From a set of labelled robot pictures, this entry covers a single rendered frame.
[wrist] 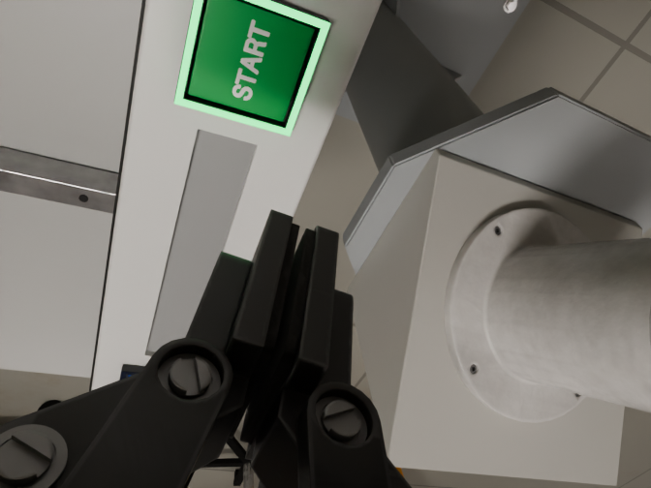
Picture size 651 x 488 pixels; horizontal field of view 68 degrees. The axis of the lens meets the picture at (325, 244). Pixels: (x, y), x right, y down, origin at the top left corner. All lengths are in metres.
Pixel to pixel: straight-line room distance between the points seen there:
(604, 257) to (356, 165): 1.08
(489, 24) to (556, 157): 0.86
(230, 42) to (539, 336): 0.29
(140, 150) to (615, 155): 0.42
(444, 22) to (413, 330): 0.98
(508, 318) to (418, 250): 0.09
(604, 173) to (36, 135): 0.50
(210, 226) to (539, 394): 0.33
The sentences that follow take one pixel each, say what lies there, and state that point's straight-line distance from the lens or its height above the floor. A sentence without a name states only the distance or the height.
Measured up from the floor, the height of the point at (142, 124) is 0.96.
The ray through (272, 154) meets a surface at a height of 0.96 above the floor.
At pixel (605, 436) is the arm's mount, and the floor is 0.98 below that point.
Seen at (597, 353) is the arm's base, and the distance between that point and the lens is 0.36.
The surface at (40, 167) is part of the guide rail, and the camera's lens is 0.43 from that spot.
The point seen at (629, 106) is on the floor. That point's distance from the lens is 1.67.
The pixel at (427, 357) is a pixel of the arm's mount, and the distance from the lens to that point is 0.41.
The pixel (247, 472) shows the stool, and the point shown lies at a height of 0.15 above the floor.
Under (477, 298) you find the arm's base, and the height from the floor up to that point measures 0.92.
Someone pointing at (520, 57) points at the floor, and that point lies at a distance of 1.42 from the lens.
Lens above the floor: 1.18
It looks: 49 degrees down
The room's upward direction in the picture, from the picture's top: 169 degrees clockwise
